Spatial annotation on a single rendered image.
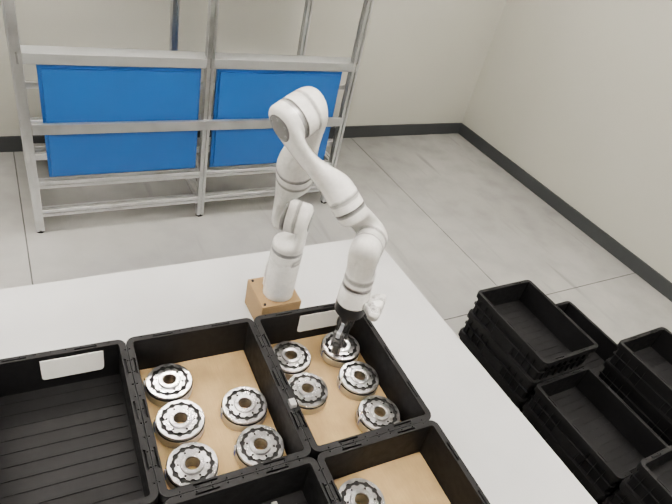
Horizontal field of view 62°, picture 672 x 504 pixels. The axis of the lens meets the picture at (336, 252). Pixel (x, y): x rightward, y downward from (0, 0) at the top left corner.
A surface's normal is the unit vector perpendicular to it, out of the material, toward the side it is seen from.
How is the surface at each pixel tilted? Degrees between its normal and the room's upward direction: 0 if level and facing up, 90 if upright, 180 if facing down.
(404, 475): 0
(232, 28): 90
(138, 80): 90
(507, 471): 0
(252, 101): 90
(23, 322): 0
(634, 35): 90
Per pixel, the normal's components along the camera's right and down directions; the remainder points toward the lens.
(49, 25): 0.45, 0.61
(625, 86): -0.87, 0.14
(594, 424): 0.20, -0.78
